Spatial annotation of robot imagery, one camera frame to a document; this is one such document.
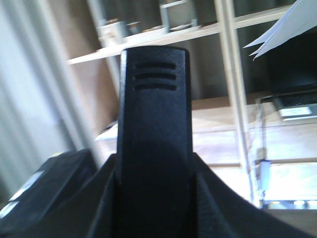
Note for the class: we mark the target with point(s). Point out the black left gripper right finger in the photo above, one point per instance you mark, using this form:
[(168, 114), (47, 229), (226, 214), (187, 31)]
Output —
[(222, 213)]

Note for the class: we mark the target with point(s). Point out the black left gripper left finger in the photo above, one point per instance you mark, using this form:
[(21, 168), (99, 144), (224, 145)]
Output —
[(67, 197)]

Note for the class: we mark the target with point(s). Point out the black stapler with orange tab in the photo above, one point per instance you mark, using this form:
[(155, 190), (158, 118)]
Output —
[(155, 175)]

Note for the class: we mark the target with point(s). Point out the white paper sheets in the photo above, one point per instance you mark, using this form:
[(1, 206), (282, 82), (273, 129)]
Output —
[(298, 19)]

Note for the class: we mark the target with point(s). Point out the grey curtain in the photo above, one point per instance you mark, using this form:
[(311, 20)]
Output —
[(41, 113)]

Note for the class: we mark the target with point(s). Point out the wooden shelf unit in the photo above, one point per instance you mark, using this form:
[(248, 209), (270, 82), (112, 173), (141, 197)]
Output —
[(237, 130)]

